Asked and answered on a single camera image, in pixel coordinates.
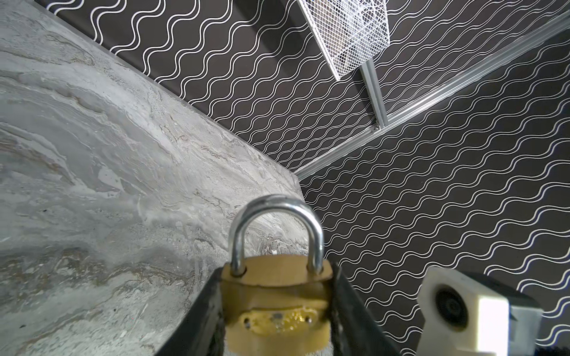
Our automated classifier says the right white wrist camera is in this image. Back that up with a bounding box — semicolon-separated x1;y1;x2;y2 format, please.
416;267;543;355

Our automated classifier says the small brass padlock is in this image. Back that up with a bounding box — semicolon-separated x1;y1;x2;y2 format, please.
221;194;333;355

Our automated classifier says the white mesh wall basket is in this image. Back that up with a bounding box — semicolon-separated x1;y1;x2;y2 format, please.
298;0;390;81

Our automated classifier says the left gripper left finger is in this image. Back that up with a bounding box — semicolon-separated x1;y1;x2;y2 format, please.
156;268;225;356

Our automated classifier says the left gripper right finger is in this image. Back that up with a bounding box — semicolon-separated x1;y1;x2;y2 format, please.
329;262;400;355

